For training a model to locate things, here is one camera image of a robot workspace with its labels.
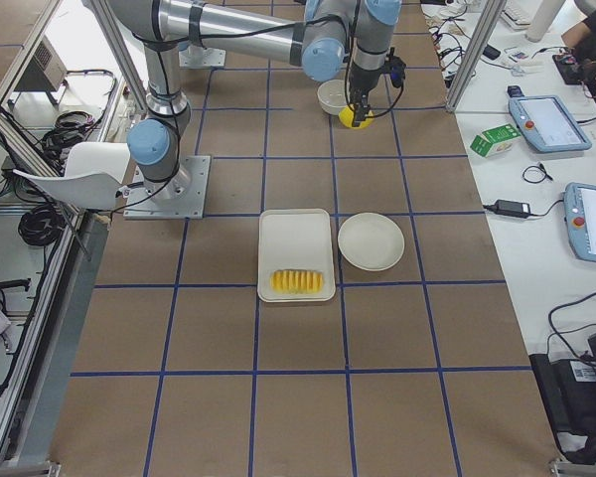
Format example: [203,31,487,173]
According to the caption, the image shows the blue teach pendant far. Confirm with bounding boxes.
[508,95,592,153]

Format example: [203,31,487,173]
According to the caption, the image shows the white plastic chair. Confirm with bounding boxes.
[14,142,130,211]

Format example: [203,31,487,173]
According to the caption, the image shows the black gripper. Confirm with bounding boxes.
[347,47,406,128]

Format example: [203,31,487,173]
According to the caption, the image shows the sliced yellow pineapple toy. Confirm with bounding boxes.
[270,269,324,294]

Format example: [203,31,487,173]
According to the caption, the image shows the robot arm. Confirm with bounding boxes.
[109,1,405,219]

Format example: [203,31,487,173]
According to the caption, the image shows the blue teach pendant near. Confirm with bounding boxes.
[563,183,596,262]

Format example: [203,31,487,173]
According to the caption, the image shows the white ceramic bowl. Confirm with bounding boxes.
[317,79,347,116]

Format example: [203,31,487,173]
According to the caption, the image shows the cream round plate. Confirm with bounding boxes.
[338,213,405,271]

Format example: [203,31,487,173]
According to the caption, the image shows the green white carton box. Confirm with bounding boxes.
[470,123,521,158]

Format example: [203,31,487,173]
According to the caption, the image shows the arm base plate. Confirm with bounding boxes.
[122,155,212,220]
[179,45,226,70]

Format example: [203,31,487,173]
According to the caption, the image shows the black power brick with cable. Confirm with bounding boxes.
[483,199,562,219]

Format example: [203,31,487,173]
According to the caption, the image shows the blue teach pendant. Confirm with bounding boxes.
[563,183,596,262]
[508,95,592,153]

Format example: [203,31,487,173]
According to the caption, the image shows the aluminium frame post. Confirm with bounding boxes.
[446,0,506,112]

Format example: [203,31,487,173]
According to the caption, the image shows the white rectangular tray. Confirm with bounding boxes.
[257,209,336,303]

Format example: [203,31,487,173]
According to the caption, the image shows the yellow lemon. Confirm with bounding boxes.
[338,106,374,129]

